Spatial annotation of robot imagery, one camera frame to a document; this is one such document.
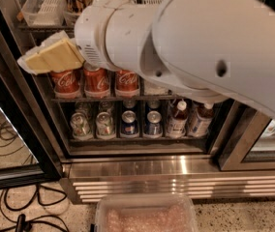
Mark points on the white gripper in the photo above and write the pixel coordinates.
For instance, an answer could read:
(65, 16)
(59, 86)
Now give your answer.
(90, 36)

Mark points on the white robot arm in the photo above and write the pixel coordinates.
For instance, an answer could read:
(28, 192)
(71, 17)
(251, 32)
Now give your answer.
(204, 50)

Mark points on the white empty shelf tray left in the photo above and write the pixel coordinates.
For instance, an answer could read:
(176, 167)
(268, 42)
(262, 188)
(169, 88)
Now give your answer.
(44, 12)

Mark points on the front middle coca-cola can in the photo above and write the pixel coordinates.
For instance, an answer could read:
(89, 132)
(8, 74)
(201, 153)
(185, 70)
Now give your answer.
(96, 81)

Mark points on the coca-cola can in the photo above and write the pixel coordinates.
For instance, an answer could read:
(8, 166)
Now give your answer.
(96, 81)
(126, 84)
(66, 85)

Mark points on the front left coca-cola can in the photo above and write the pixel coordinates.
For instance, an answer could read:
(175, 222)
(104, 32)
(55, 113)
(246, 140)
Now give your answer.
(66, 85)

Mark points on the front right coca-cola can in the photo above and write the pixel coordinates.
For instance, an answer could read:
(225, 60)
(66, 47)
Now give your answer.
(126, 84)

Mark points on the front left silver-green can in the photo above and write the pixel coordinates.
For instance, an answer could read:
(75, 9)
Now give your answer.
(80, 127)

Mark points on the silver-green can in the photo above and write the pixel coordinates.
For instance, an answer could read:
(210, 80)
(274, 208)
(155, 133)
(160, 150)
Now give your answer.
(105, 128)
(80, 127)

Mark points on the front right silver-green can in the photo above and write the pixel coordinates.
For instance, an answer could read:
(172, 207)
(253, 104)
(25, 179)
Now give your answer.
(105, 128)

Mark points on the front left pepsi can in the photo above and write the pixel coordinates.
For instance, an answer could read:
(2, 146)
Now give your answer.
(129, 124)

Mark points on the pepsi can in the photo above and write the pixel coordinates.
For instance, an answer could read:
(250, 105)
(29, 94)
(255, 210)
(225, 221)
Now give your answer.
(129, 124)
(153, 126)

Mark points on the front right pepsi can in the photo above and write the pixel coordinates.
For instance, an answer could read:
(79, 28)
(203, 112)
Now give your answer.
(153, 126)

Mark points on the open glass fridge door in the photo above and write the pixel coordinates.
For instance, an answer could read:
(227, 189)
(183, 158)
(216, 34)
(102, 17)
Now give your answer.
(24, 158)

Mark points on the stainless fridge base grille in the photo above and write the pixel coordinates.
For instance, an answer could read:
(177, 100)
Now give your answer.
(88, 180)

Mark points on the front left water bottle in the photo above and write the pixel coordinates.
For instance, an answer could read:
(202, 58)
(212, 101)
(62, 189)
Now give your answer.
(153, 89)

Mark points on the left brown tea bottle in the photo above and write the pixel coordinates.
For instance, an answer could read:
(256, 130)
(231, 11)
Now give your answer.
(177, 119)

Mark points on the brown tea bottle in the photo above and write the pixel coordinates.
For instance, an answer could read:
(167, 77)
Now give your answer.
(177, 119)
(201, 120)

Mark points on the right brown tea bottle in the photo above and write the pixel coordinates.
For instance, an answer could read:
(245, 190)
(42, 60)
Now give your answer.
(201, 120)

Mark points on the clear plastic bin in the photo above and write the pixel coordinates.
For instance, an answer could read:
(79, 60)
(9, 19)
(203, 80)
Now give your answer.
(148, 212)

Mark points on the right fridge door frame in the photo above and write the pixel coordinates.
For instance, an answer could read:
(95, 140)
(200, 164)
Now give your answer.
(241, 138)

